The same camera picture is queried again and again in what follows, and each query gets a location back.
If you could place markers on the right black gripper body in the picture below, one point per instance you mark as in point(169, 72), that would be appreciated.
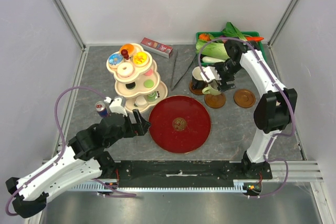
point(226, 72)

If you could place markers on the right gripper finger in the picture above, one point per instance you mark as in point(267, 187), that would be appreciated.
point(230, 85)
point(221, 88)

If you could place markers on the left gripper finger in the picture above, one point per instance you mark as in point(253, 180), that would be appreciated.
point(145, 125)
point(137, 116)

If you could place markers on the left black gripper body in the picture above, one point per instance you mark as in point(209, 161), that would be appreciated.
point(128, 130)

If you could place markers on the light green mug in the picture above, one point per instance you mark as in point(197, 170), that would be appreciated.
point(212, 88)

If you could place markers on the white cake slice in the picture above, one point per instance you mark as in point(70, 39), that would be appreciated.
point(140, 101)

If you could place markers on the black and white mug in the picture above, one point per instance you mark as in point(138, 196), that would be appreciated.
point(196, 75)

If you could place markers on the green swirl roll cake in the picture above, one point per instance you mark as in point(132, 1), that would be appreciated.
point(153, 96)

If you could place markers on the black cookie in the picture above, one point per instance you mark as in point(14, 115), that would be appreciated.
point(130, 86)

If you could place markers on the green cookie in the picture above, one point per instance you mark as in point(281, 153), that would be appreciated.
point(148, 83)

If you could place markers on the metal tongs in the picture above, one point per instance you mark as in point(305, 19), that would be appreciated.
point(172, 84)

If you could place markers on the pink cookie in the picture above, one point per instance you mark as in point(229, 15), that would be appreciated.
point(149, 72)

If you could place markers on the white donut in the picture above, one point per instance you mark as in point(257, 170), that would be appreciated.
point(125, 69)

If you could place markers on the yellow donut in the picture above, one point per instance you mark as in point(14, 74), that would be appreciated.
point(140, 59)

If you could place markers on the blue donut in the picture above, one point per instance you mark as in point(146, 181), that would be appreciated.
point(115, 59)

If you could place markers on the orange donut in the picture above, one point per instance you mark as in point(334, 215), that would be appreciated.
point(130, 48)

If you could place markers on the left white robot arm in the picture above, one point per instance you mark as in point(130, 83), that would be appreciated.
point(85, 157)

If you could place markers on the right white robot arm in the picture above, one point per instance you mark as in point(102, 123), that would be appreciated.
point(275, 109)

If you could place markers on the brown wooden coaster middle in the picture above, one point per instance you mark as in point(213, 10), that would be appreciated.
point(215, 101)

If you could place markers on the brown wooden coaster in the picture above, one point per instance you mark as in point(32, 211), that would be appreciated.
point(197, 91)
point(244, 98)
point(215, 101)

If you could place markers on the brown wooden coaster right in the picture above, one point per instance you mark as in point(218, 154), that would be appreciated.
point(244, 98)

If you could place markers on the white radish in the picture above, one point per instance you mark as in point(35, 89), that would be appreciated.
point(207, 59)

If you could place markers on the brown wooden coaster left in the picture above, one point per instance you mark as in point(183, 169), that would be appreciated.
point(197, 91)

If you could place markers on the napa cabbage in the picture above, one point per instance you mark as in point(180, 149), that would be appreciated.
point(215, 49)

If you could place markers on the red bull can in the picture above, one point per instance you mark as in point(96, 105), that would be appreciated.
point(101, 109)

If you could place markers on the red round tray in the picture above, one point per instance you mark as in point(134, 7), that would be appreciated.
point(179, 124)

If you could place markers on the orange pumpkin toy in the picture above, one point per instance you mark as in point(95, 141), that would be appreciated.
point(204, 37)

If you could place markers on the bok choy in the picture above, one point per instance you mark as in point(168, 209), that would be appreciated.
point(232, 31)

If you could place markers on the red chili pepper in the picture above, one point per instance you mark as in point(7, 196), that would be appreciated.
point(255, 38)

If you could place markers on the cream three-tier dessert stand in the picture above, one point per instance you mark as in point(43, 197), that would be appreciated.
point(138, 77)

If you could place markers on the green plastic basket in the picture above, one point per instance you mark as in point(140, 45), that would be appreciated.
point(215, 34)

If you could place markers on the red rectangular box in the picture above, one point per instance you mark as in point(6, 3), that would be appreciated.
point(156, 47)

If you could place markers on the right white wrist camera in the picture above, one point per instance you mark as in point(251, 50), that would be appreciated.
point(209, 74)

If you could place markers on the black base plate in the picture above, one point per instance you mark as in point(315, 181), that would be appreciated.
point(183, 174)

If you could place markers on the white slotted cable duct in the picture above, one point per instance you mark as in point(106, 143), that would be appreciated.
point(92, 186)

